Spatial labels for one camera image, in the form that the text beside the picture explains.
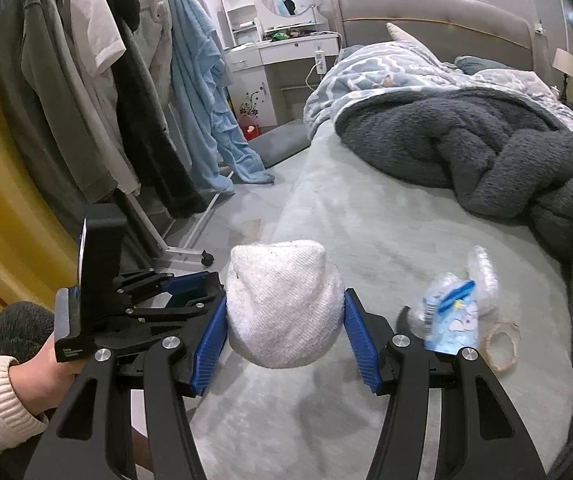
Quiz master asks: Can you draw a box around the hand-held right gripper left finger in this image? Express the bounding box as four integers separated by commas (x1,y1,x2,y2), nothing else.
24,297,230,480

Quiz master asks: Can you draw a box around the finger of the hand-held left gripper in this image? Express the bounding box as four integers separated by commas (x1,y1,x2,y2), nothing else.
97,302,220,361
115,269,223,308

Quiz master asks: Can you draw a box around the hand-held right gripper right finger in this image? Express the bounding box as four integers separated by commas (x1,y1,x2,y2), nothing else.
343,287,549,480

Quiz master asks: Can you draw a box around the white sock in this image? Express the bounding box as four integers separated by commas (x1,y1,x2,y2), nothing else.
225,240,345,370

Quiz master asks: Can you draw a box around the clear wrapper with blue print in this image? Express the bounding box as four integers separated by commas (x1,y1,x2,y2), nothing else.
411,280,479,353

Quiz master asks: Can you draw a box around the tan tape ring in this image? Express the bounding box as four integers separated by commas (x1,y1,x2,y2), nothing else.
481,320,522,373

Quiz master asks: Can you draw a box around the clear bubble wrap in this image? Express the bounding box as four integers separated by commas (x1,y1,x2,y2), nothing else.
466,245,499,313

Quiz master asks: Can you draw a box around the person's left hand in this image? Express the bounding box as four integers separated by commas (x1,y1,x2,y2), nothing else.
9,331,88,418

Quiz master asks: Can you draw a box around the white clothes rack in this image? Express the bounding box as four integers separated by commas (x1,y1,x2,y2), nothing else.
121,170,234,267

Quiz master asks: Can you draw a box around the grey fluffy cloth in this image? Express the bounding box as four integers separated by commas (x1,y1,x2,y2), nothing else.
0,301,60,361

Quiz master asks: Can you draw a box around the yellow cushion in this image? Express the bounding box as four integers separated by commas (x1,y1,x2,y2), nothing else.
0,25,87,346

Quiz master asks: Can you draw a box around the grey-green sofa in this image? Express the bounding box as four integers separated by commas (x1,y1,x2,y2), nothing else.
186,120,573,480

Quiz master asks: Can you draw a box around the grey shirt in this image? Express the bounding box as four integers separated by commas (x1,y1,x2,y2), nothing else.
0,0,117,211

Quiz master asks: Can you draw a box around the light blue robe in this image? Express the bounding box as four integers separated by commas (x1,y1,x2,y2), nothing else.
154,0,274,193

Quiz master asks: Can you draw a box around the white shirt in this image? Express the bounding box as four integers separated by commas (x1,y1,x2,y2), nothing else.
61,0,142,196

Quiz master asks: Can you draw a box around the white garment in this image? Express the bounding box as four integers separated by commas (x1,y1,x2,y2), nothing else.
134,0,177,111

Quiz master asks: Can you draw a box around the dark grey fluffy blanket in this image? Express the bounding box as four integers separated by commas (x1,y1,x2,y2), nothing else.
339,87,573,461

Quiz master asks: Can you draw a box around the white vanity table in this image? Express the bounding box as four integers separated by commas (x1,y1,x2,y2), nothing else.
221,0,342,128

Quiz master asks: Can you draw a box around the blue patterned quilt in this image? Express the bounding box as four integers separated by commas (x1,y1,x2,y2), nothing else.
303,41,573,138

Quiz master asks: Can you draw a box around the teal pillow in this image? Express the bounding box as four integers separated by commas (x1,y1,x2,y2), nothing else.
453,55,507,76

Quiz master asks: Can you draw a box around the grey padded headboard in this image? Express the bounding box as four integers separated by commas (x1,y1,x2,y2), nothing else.
333,0,562,73

